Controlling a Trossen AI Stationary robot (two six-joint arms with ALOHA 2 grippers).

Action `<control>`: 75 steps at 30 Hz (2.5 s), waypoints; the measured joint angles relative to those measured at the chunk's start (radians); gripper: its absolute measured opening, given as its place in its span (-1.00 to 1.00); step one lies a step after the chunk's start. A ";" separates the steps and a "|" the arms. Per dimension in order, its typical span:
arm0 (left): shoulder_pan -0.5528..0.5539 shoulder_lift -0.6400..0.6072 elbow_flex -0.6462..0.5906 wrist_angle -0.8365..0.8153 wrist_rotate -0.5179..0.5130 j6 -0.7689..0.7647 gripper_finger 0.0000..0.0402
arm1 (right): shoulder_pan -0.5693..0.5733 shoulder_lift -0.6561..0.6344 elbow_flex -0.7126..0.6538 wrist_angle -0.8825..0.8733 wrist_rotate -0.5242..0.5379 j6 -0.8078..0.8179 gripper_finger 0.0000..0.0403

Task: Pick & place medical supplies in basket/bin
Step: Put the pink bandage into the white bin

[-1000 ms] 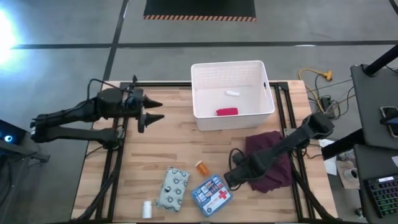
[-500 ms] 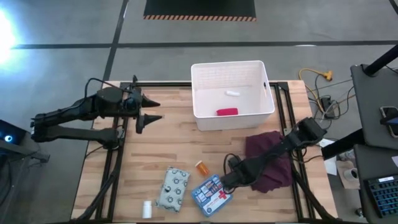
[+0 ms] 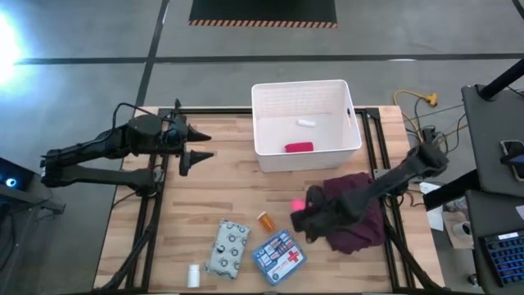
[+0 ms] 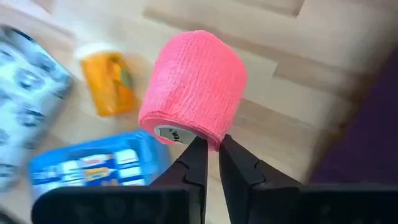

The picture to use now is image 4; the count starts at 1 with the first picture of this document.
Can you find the blue bandage box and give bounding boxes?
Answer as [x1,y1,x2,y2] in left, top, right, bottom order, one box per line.
[29,129,172,200]

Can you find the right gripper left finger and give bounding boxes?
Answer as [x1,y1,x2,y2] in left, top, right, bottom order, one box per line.
[150,136,209,224]

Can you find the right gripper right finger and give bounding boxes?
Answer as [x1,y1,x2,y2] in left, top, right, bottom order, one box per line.
[218,134,303,224]

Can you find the orange pill bottle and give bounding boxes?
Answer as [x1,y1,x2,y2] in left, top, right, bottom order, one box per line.
[73,42,138,118]

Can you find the dark purple cloth bag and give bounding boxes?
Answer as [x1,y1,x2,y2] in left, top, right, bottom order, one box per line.
[310,46,398,188]

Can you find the pink bandage roll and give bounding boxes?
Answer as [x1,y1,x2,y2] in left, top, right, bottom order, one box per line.
[137,29,248,152]

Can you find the white printed plastic package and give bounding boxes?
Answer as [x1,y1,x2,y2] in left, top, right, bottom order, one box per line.
[0,26,76,194]

